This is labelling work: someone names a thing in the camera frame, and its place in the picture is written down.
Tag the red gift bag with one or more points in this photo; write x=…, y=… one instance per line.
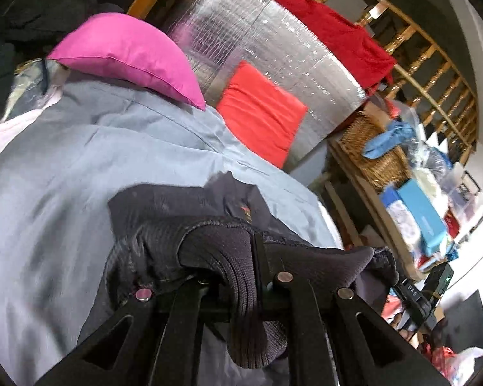
x=454, y=223

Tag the light blue cloth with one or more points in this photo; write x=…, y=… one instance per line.
x=390, y=136

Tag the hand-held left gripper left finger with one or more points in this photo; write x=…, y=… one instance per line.
x=177, y=329

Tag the silver foil insulation panel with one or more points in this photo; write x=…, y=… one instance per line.
x=265, y=36

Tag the pile of black coats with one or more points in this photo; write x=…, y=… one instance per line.
x=32, y=8

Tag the wooden table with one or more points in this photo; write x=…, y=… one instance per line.
x=370, y=213

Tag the red blanket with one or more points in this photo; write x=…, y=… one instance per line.
x=338, y=36

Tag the pink pillow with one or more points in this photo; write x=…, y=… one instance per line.
x=124, y=52

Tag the wicker basket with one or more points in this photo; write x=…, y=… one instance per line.
x=380, y=165

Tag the blue cardboard box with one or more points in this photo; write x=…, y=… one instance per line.
x=424, y=217

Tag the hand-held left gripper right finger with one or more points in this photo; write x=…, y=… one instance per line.
x=273, y=273

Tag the dark navy quilted jacket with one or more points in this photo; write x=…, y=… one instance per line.
x=165, y=217

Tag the wooden stair railing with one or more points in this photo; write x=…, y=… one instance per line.
x=430, y=52

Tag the dark plastic bag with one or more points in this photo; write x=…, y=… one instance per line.
x=436, y=159

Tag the clear plastic bag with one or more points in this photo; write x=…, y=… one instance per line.
x=34, y=80

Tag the red-orange pillow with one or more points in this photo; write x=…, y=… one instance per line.
x=257, y=116

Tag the beige plastic bag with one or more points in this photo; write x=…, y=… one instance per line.
x=426, y=179

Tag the clear plastic storage box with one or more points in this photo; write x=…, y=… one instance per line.
x=463, y=189

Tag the grey bed sheet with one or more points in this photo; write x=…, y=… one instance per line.
x=84, y=161

